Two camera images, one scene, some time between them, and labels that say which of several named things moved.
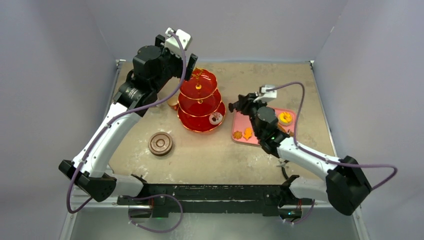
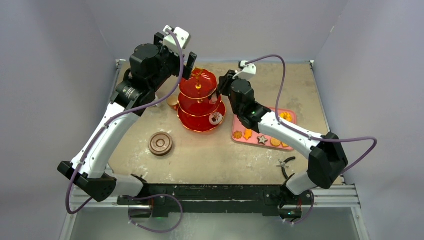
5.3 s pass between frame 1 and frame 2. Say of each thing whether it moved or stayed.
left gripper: stayed
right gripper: moved
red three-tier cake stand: stayed
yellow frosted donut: stayed
